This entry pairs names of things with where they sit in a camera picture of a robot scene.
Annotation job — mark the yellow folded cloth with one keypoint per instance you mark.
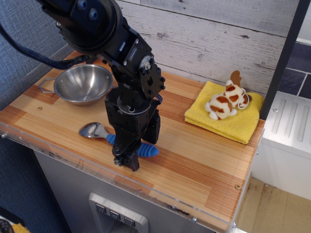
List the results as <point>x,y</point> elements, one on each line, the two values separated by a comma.
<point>239,127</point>

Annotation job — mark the grey button control panel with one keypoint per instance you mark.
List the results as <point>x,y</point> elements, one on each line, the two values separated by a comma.
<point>111,217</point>

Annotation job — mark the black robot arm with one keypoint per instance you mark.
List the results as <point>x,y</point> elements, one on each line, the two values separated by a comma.
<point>98,28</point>

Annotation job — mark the brown white plush toy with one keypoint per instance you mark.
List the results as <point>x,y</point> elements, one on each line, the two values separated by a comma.
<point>228,99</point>

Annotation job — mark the steel two-handled bowl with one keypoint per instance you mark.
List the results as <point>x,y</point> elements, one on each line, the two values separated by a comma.
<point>81,85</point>

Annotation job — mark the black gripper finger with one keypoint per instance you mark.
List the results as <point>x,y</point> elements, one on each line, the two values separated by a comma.
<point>152,133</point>
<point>128,159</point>

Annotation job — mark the yellow black object corner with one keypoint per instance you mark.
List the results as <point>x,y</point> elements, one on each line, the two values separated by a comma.
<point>8,227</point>

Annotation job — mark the dark right frame post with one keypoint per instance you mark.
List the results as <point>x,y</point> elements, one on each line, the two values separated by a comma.
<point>290,41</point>

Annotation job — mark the blue handled metal spoon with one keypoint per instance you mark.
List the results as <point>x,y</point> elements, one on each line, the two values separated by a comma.
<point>97,130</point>

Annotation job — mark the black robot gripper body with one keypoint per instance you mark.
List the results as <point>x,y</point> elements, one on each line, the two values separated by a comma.
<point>129,123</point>

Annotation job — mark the white ribbed cabinet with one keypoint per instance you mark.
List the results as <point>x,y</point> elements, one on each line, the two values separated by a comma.
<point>283,159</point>

